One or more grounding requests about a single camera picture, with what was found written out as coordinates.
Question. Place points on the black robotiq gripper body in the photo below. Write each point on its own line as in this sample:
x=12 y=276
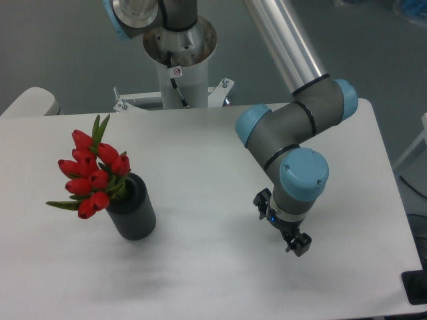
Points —
x=288 y=224

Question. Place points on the blue plastic bag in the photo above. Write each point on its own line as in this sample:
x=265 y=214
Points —
x=413 y=11

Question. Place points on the white furniture at right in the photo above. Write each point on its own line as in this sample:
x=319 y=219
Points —
x=414 y=149

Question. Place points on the red tulip bouquet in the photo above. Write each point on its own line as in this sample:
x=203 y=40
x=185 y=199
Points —
x=97 y=173

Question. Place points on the dark grey ribbed vase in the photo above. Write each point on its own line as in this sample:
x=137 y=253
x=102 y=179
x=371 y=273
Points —
x=133 y=217

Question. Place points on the black device at table edge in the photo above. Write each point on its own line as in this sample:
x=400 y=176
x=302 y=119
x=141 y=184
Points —
x=415 y=286

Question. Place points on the white chair armrest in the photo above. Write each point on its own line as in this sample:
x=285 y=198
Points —
x=34 y=102

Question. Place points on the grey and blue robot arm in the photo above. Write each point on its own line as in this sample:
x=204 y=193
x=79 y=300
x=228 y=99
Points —
x=274 y=138

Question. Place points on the white pedestal base frame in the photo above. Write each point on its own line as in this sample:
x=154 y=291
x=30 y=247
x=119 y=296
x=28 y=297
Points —
x=217 y=97

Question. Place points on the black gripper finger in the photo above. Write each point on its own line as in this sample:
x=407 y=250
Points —
x=297 y=242
x=262 y=202

